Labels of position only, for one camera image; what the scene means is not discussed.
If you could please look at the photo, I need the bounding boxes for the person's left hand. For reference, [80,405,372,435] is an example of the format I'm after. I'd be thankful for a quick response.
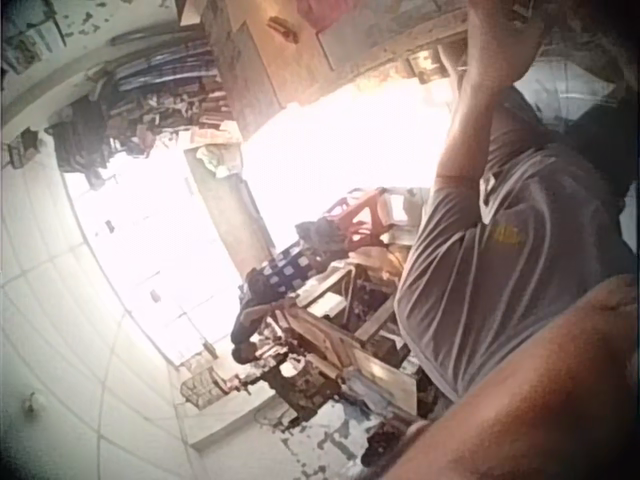
[466,0,547,72]

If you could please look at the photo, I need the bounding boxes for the white sack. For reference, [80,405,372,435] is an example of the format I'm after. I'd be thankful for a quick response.
[513,58,624,129]

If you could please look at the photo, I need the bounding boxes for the pink cloth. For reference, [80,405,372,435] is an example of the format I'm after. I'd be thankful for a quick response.
[294,0,344,32]

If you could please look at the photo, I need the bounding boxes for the wooden workbench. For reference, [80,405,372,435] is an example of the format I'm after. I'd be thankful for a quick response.
[202,0,469,144]

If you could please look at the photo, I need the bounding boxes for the red plastic stool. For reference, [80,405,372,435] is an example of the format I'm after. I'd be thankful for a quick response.
[323,186,397,252]

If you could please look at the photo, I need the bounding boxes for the yellow green rag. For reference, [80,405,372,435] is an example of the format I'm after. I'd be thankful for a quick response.
[194,143,242,179]

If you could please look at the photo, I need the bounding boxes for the blue white checkered cloth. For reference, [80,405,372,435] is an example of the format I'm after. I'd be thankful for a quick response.
[257,243,324,302]

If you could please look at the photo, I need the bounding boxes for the cluttered shelf of scraps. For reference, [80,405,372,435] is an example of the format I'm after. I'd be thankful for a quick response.
[107,74,244,151]

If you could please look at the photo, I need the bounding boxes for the pile of wood pieces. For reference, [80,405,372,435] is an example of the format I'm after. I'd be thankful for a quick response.
[230,249,426,419]

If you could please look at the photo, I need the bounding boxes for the dark hanging clothes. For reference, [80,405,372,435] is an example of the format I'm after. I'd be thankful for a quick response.
[45,94,114,174]

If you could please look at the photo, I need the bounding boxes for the small wire cage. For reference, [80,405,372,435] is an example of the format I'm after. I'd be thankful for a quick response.
[178,368,224,407]

